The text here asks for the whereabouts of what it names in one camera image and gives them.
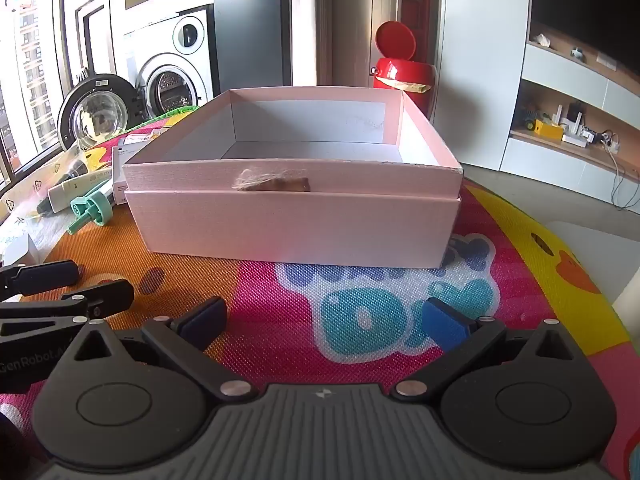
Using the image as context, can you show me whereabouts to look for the clear plastic bag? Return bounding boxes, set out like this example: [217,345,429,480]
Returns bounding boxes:
[0,147,121,261]

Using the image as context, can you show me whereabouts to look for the white power strip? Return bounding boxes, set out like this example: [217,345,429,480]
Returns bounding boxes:
[580,130,622,154]

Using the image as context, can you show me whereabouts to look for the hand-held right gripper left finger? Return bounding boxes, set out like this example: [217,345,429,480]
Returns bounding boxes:
[74,296,253,401]

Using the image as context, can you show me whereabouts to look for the flat paper packets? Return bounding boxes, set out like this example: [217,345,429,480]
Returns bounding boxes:
[120,126,167,149]

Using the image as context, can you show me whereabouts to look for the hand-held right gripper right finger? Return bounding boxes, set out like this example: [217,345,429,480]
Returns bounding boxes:
[390,297,576,401]

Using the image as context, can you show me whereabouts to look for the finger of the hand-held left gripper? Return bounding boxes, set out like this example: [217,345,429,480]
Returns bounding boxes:
[0,280,135,339]
[0,260,84,297]

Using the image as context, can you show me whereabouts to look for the red trash can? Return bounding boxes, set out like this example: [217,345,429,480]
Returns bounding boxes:
[370,21,439,118]

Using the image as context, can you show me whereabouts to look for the small white box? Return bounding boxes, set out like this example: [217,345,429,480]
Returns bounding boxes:
[0,234,41,267]

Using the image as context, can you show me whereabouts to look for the green plastic board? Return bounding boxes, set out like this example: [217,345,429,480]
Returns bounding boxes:
[149,104,202,122]

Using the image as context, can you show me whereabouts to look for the white router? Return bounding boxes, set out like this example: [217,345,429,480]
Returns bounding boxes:
[554,102,589,149]

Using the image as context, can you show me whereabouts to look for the white wardrobe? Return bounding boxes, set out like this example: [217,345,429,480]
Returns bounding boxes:
[434,0,532,172]

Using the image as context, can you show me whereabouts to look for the teal plastic tool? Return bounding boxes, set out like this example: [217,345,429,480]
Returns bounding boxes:
[67,181,117,236]

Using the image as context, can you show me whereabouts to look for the black framed door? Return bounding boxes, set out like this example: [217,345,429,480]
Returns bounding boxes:
[75,0,117,84]

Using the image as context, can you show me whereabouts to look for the white shelf unit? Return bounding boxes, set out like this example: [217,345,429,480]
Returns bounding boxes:
[500,0,640,196]

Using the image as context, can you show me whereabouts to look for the white dryer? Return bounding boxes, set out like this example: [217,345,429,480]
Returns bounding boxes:
[122,5,214,68]

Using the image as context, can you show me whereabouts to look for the yellow toy truck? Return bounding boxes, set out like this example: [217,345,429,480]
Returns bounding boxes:
[520,105,564,142]

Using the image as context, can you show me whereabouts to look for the silver washing machine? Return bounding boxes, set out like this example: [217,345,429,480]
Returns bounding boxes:
[57,52,214,152]

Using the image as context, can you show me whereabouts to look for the pink cardboard box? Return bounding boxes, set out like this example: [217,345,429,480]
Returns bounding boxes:
[122,86,463,268]

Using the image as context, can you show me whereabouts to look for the small pink white carton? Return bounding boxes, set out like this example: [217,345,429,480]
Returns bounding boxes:
[111,146,147,206]

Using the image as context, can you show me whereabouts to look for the colourful cartoon play mat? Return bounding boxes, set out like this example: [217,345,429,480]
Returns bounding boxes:
[0,115,636,480]

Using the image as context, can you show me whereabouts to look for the white pen-shaped device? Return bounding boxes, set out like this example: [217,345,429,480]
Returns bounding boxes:
[36,170,114,217]

